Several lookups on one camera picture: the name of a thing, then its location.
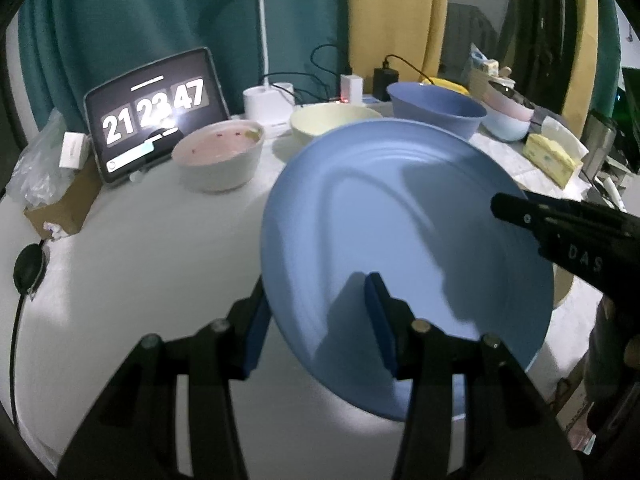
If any steel thermos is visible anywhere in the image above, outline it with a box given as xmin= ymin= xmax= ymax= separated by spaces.
xmin=580 ymin=112 xmax=618 ymax=176

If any black puck cable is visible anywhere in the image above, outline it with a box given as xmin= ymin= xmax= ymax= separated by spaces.
xmin=10 ymin=295 xmax=26 ymax=431

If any white power strip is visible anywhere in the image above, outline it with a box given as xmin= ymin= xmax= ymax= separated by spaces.
xmin=300 ymin=95 xmax=391 ymax=111

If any white charger black cable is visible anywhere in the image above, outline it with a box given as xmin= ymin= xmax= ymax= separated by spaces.
xmin=311 ymin=44 xmax=353 ymax=106

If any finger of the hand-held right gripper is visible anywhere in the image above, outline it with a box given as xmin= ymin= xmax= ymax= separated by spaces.
xmin=491 ymin=192 xmax=640 ymax=237

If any dark monitor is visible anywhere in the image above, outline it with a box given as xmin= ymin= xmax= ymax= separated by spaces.
xmin=620 ymin=67 xmax=640 ymax=171

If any grey ribbed panel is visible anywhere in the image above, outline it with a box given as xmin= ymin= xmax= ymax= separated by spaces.
xmin=447 ymin=2 xmax=501 ymax=66

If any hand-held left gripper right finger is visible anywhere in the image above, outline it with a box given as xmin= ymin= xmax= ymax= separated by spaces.
xmin=364 ymin=271 xmax=583 ymax=480

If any yellow wipes packet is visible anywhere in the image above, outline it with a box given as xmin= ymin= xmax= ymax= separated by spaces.
xmin=420 ymin=77 xmax=471 ymax=95

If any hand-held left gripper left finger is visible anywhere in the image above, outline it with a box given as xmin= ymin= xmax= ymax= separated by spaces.
xmin=57 ymin=277 xmax=273 ymax=480

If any large blue bowl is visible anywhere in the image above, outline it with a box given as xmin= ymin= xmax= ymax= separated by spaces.
xmin=386 ymin=81 xmax=487 ymax=140

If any tablet with clock display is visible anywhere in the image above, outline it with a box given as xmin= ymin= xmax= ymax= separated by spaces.
xmin=83 ymin=47 xmax=231 ymax=186

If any narrow teal curtain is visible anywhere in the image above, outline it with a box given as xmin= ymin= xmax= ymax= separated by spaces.
xmin=597 ymin=0 xmax=623 ymax=121

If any yellow tissue pack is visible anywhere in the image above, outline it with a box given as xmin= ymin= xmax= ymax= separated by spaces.
xmin=523 ymin=116 xmax=591 ymax=190

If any lamp cable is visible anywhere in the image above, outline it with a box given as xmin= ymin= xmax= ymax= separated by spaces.
xmin=260 ymin=72 xmax=331 ymax=103

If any black round puck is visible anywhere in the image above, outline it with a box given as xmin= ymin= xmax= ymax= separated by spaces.
xmin=13 ymin=242 xmax=48 ymax=301

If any brown cardboard box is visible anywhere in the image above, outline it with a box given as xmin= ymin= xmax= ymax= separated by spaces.
xmin=24 ymin=160 xmax=103 ymax=236

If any cream bowl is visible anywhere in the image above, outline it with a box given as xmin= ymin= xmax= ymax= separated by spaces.
xmin=290 ymin=104 xmax=383 ymax=148

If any white tube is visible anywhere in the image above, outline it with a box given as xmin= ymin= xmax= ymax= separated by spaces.
xmin=592 ymin=175 xmax=627 ymax=211

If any white desk lamp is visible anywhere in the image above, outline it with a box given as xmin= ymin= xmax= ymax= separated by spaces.
xmin=212 ymin=0 xmax=308 ymax=137

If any pink patterned white bowl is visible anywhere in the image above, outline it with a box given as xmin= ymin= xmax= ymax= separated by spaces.
xmin=171 ymin=120 xmax=265 ymax=193

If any person's right hand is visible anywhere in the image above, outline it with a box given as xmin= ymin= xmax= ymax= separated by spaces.
xmin=587 ymin=292 xmax=640 ymax=453

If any plain pink bowl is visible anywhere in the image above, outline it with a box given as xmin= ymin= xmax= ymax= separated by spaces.
xmin=482 ymin=85 xmax=535 ymax=122

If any small white box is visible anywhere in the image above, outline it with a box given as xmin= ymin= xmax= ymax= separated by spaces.
xmin=59 ymin=131 xmax=91 ymax=170

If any blue plate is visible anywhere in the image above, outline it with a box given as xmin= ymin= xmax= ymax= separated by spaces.
xmin=260 ymin=120 xmax=556 ymax=422

